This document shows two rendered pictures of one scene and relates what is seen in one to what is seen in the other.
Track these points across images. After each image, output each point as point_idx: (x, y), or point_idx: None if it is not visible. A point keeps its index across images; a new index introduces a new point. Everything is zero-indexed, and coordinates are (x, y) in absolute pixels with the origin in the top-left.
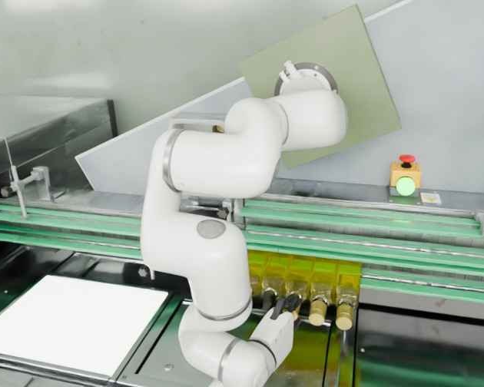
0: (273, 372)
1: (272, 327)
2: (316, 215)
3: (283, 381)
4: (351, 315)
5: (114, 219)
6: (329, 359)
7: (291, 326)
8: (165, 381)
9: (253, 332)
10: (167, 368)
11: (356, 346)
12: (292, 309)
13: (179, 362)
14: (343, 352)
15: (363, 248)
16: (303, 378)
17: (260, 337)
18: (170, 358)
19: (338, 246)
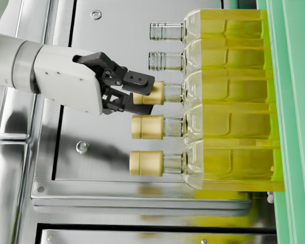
0: (108, 121)
1: (57, 60)
2: None
3: (96, 134)
4: (142, 169)
5: None
6: (143, 184)
7: (90, 91)
8: (69, 17)
9: (52, 45)
10: (90, 14)
11: (210, 232)
12: (117, 83)
13: (105, 22)
14: (183, 211)
15: (299, 162)
16: (105, 157)
17: (40, 52)
18: (109, 12)
19: (294, 121)
